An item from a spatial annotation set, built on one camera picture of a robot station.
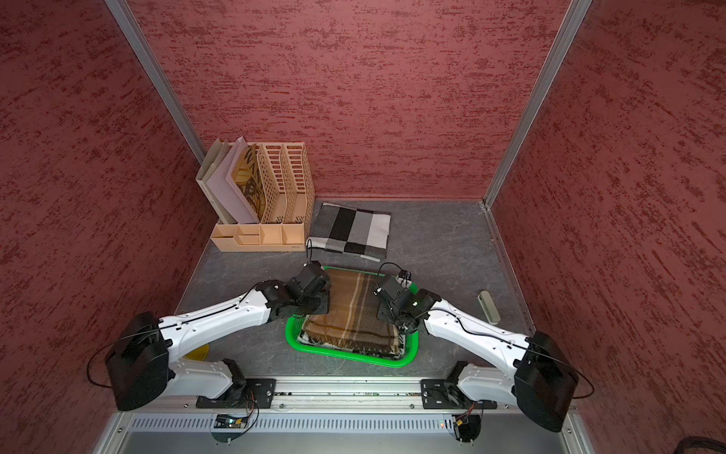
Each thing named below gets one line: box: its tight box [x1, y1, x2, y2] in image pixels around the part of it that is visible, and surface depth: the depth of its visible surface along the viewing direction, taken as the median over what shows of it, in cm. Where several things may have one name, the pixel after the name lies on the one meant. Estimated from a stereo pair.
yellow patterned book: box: [232, 142, 266, 224], surface depth 102 cm
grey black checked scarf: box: [305, 202, 393, 262], surface depth 110 cm
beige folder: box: [195, 138, 238, 225], surface depth 93 cm
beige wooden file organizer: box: [210, 141, 315, 253], surface depth 106 cm
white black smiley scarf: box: [297, 326, 407, 360], surface depth 78 cm
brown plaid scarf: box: [301, 269, 401, 356], surface depth 79 cm
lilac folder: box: [206, 136, 260, 225], surface depth 94 cm
